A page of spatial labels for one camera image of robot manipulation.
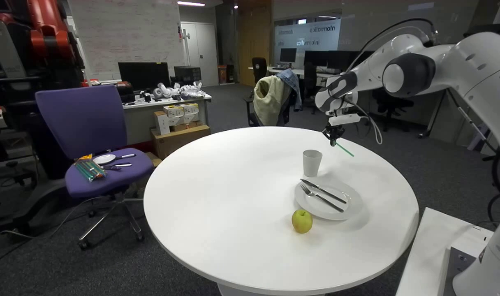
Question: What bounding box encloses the green straw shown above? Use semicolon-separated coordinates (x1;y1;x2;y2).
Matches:
335;141;355;157

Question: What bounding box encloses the white mug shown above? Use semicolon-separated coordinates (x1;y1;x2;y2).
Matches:
303;150;323;178

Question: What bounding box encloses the silver knife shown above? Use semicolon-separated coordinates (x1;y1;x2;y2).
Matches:
300;178;347;204

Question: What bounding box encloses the black office chair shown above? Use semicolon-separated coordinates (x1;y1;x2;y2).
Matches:
252;57;268;85
371;88;415;133

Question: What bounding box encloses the silver fork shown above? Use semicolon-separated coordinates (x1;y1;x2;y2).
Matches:
300;184;345;213

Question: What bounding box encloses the chair with jackets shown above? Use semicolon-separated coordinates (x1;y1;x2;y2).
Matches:
245;68;303;127

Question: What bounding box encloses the row of monitors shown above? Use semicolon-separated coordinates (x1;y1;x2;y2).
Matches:
279;47;375;73

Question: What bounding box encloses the green apple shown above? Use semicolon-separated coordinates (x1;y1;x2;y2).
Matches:
292;209;313;234

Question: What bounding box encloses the red bin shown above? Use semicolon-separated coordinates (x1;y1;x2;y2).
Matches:
218;65;236;85

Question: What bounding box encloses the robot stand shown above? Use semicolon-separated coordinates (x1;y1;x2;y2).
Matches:
396;207;494;296

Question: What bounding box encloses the brown cardboard box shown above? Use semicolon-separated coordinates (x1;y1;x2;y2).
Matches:
150;125;211;160

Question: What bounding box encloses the white door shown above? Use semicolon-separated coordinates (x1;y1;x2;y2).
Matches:
180;22;219;87

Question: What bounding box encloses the stack of white boxes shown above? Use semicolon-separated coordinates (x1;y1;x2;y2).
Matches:
153;103;200;136

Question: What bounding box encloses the heap of white robot parts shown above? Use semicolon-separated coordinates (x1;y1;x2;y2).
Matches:
153;81;208;100

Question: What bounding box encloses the white desk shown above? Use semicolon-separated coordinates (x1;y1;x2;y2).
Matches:
122;93;213;145

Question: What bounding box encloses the black monitor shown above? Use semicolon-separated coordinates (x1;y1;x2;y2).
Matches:
118;62;171;92

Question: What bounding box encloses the whiteboard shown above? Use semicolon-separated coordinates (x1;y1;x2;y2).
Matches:
67;0;186;81

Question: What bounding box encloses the pack of green straws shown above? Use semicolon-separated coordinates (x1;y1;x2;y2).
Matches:
74;154;107;182

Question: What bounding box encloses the purple office chair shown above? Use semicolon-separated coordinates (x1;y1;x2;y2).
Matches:
35;84;155;251

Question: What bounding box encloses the red industrial robot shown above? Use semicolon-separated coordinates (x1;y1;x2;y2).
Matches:
0;0;87;181

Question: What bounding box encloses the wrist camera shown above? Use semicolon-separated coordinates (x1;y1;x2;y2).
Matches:
329;114;362;126

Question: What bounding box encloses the grey cable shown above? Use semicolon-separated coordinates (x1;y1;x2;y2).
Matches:
0;196;107;241

